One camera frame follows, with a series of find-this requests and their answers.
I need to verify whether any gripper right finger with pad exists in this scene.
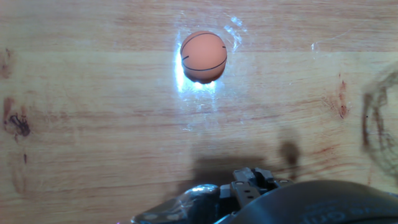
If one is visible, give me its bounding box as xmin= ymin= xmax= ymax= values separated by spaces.
xmin=253 ymin=167 xmax=295 ymax=195

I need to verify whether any gripper left finger with pad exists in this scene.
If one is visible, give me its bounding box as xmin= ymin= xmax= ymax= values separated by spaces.
xmin=132 ymin=167 xmax=262 ymax=224

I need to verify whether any small orange toy basketball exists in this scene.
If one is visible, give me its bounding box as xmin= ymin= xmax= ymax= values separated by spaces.
xmin=179 ymin=30 xmax=228 ymax=85

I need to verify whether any wooden board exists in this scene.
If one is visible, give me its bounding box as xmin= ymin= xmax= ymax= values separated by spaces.
xmin=0 ymin=0 xmax=398 ymax=224

